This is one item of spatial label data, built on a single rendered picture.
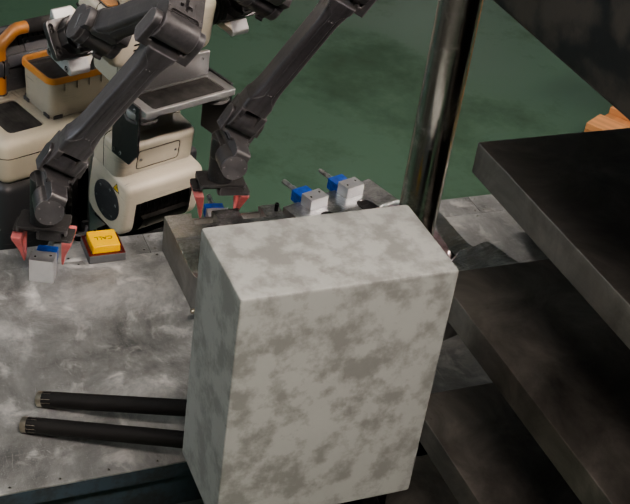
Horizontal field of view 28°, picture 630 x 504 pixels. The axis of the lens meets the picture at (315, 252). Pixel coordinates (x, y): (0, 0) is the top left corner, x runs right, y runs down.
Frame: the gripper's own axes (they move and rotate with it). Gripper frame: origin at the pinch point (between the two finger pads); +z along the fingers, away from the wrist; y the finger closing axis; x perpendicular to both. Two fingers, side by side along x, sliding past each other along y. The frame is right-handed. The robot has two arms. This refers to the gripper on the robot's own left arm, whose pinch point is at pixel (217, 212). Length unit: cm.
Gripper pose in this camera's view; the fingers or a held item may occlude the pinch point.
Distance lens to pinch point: 280.2
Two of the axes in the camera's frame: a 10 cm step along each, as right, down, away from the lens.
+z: -1.3, 8.3, 5.5
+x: -2.5, -5.6, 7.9
